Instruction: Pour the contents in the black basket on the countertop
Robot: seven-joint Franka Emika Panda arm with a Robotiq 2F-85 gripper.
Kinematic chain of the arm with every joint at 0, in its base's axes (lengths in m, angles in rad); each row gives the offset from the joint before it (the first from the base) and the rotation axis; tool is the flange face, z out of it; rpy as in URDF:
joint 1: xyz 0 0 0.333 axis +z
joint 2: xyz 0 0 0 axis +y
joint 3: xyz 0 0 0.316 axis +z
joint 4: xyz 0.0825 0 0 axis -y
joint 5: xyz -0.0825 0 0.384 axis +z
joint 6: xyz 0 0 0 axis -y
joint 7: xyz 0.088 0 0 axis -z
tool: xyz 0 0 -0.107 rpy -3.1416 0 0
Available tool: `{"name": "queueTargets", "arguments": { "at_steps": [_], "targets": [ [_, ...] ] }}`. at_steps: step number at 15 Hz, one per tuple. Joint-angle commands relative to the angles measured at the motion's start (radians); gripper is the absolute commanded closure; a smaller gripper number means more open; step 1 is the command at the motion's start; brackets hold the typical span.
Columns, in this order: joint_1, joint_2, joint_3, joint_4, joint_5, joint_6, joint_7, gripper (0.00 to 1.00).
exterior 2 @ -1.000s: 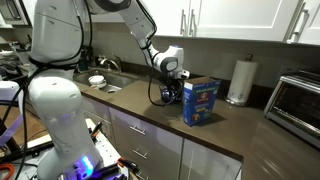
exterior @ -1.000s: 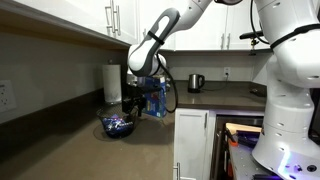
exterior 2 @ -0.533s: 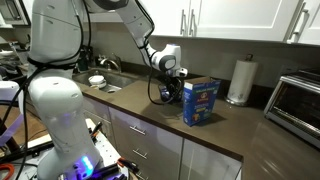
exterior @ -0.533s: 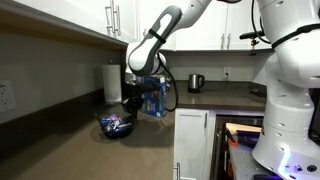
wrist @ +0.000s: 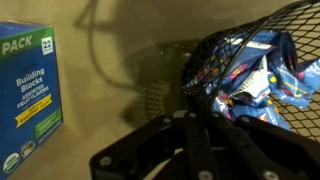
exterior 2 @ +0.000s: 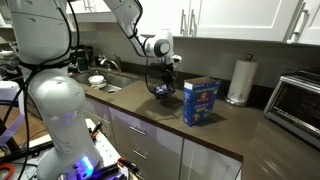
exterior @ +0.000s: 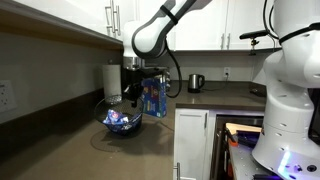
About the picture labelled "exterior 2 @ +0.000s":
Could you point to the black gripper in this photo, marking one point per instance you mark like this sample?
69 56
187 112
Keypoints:
168 70

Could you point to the blue snack packet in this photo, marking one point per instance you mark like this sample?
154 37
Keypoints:
160 89
166 88

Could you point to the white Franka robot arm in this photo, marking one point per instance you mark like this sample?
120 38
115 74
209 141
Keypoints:
56 100

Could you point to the black countertop appliance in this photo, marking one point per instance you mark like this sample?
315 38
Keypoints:
81 58

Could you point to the blue cereal box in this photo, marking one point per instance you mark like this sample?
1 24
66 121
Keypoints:
200 103

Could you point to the stainless steel sink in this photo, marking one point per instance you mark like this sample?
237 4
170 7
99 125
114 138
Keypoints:
116 80

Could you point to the gray lower kitchen cabinet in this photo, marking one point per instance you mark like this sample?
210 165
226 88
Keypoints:
160 140

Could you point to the chrome kitchen faucet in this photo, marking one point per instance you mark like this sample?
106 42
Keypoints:
111 61

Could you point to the white bowl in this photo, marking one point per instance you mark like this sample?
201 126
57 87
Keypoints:
96 80

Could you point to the white paper towel roll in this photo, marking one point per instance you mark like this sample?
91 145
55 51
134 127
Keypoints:
243 80

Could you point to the orange black bar clamp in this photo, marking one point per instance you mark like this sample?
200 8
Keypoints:
127 164
96 128

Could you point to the metal paper towel holder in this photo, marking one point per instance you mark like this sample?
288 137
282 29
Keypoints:
249 57

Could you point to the white upper kitchen cabinet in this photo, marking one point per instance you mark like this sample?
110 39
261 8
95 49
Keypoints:
233 16

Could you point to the black aluminium extrusion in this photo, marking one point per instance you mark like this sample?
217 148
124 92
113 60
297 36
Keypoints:
105 170

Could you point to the silver toaster oven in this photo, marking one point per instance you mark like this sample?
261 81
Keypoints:
293 103

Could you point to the white rounded device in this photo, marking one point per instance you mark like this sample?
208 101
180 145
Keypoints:
8 90

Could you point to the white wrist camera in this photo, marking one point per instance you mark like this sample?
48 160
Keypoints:
176 59

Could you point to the white perforated base plate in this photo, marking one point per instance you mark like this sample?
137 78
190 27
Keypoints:
108 150

